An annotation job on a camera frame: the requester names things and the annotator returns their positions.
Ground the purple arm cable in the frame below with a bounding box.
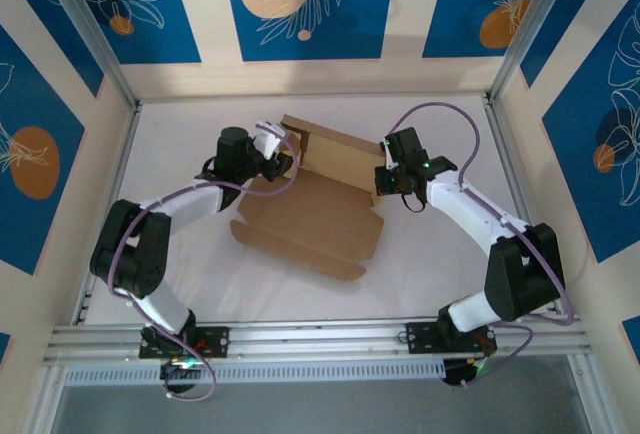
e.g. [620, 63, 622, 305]
[106, 122, 300, 403]
[384, 101, 577, 391]

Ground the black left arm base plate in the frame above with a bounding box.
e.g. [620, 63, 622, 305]
[138, 325, 233, 360]

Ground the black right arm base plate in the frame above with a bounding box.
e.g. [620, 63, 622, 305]
[405, 320, 499, 356]

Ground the aluminium table side rail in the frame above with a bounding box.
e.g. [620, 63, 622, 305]
[71, 102, 143, 326]
[481, 95, 587, 326]

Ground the blue print with orange oval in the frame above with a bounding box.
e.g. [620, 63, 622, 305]
[0, 23, 87, 276]

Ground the brown cardboard box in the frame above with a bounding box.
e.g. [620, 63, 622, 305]
[229, 113, 389, 283]

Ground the aluminium frame post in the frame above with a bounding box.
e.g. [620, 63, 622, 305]
[36, 0, 142, 111]
[486, 0, 587, 104]

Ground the blue print with cream circle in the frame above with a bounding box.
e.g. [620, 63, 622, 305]
[220, 0, 399, 62]

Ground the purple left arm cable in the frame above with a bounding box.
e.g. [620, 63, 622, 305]
[106, 122, 300, 403]

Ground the aluminium frame cross rail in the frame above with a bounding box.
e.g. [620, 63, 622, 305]
[42, 317, 595, 368]

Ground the blue print with dark circle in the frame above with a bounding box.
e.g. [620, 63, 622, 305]
[541, 0, 640, 264]

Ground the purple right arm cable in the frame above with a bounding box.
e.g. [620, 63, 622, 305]
[384, 101, 577, 391]

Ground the black controller board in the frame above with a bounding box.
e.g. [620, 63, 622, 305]
[441, 355, 497, 389]
[158, 357, 202, 396]

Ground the grey slotted cable duct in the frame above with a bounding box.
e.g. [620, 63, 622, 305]
[63, 359, 447, 387]

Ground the blue print with white flowers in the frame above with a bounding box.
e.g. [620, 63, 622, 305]
[63, 0, 202, 65]

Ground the blue print with orange fruit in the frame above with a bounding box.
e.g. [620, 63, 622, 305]
[421, 0, 615, 60]

